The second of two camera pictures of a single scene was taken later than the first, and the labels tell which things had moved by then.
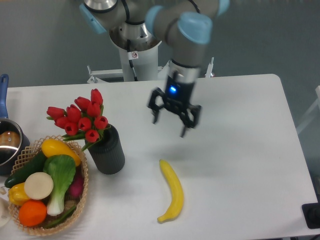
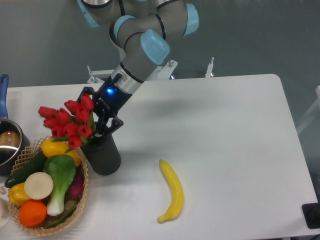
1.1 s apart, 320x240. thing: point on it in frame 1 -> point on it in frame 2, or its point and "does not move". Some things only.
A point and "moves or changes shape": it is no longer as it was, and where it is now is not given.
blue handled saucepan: [13, 140] does not move
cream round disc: [38, 186] does not move
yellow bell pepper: [17, 194] does not move
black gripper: [178, 94] -> [108, 101]
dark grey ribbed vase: [108, 152] moves or changes shape
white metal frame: [317, 91] does not move
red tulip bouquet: [85, 120] moves or changes shape
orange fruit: [32, 212] does not move
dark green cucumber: [35, 165] does not move
